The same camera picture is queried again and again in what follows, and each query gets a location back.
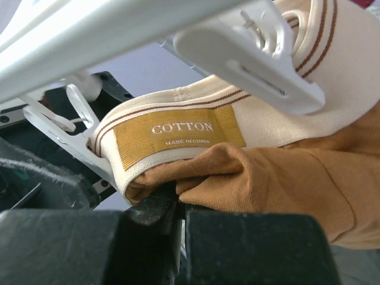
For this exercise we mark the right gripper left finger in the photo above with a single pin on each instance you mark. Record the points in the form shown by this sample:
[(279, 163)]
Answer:
[(136, 246)]

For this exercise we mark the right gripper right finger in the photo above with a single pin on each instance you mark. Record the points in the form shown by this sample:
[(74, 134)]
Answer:
[(232, 248)]

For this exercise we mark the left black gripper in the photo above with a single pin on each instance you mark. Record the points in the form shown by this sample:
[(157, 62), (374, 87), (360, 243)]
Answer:
[(28, 181)]

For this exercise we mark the orange-brown underwear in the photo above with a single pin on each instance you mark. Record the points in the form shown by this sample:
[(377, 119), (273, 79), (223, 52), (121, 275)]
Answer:
[(228, 150)]

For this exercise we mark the white clip hanger frame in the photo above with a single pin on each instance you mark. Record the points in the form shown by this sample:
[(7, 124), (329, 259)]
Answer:
[(47, 40)]

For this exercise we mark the white hanger clip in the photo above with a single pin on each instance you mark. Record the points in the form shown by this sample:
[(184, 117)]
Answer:
[(72, 135), (255, 56)]

